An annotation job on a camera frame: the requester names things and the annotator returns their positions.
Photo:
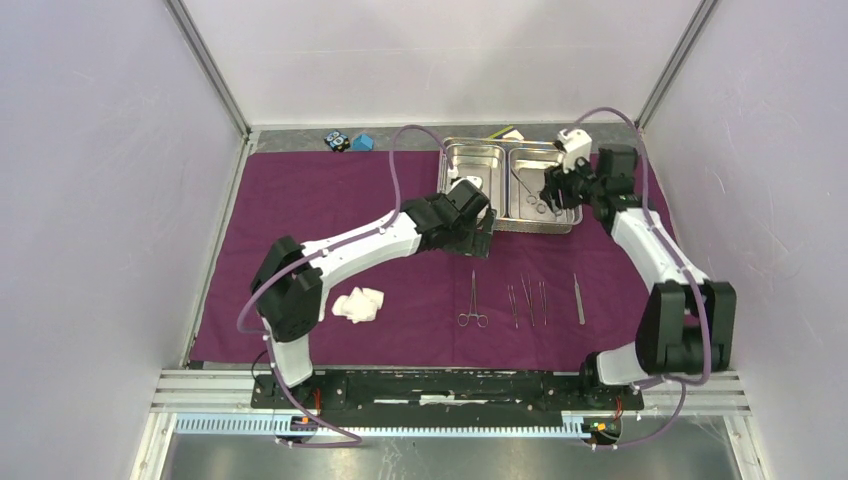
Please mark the black blue toy car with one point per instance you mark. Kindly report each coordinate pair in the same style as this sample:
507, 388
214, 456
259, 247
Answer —
337, 141

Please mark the steel hemostat clamp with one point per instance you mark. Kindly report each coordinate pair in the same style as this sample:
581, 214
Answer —
473, 315

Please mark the blue toy block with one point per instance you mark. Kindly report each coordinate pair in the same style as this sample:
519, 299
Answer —
363, 143

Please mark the steel surgical scissors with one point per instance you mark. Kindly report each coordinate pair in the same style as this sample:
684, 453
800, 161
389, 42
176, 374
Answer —
531, 197

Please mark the steel pan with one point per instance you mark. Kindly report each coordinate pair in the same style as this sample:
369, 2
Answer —
484, 161
530, 164

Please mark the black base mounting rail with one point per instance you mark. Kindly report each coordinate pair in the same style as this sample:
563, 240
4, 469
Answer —
456, 398

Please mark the steel left inner pan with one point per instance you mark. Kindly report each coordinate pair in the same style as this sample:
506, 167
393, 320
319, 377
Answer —
484, 161

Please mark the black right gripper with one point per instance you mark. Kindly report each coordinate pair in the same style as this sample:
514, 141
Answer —
555, 178

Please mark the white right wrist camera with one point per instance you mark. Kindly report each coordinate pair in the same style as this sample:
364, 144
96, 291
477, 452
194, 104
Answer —
573, 145

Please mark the steel forceps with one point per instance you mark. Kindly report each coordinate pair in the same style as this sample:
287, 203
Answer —
579, 301

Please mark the aluminium front frame rail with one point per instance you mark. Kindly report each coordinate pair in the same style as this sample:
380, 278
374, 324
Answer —
221, 402

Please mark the purple cloth wrap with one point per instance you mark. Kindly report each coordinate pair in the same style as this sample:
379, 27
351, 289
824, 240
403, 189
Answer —
315, 195

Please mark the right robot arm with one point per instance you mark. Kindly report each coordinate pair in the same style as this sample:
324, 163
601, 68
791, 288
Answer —
686, 330

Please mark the steel right inner pan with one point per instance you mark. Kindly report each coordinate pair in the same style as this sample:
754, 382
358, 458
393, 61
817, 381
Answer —
530, 164

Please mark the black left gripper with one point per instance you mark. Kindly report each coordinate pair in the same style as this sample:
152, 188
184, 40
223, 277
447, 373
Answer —
482, 238

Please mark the white gauze wad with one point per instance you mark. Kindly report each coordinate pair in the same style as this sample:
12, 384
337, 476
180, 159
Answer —
361, 305

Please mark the metal mesh instrument tray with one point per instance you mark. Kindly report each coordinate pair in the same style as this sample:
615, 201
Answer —
505, 224

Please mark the aluminium corner frame rail right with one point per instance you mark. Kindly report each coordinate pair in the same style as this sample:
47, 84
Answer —
676, 61

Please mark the thin curved steel tweezers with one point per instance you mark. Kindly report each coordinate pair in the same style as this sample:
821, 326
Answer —
543, 301

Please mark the steel needle holder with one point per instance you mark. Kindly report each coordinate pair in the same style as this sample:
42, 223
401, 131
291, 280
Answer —
527, 289

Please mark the aluminium corner frame rail left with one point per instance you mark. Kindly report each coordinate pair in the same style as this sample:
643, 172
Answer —
203, 55

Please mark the aluminium corner frame rail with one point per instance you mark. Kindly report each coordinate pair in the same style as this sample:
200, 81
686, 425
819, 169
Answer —
676, 61
203, 55

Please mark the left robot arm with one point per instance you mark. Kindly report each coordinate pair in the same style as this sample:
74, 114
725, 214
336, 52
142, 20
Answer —
292, 285

